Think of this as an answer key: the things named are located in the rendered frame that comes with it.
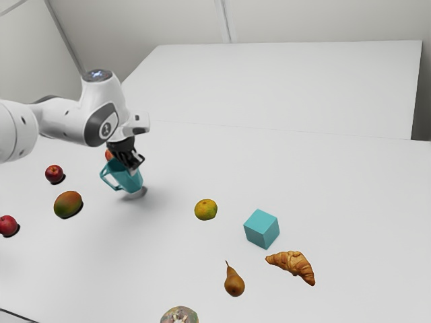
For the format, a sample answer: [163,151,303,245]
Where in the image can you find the green red mango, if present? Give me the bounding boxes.
[53,190,84,218]

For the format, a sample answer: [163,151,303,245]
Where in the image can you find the dark red apple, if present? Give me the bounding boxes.
[44,164,65,183]

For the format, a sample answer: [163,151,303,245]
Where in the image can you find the teal faceted mug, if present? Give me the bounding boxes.
[98,157,144,194]

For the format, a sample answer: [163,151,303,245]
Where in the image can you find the bright red apple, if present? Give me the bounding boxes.
[0,215,18,236]

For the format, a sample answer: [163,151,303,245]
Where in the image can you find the frosted sprinkled donut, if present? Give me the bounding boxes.
[160,306,200,323]

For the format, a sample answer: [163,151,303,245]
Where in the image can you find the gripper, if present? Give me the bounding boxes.
[106,134,146,177]

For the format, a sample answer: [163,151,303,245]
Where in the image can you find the teal cube block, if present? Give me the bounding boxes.
[243,208,280,250]

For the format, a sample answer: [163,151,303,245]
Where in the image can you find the yellow green orange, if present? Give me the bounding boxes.
[193,199,218,221]

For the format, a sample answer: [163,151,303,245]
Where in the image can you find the golden brown croissant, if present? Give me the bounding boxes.
[265,250,317,287]

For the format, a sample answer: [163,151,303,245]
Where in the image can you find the brown pear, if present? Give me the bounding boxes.
[224,260,246,297]

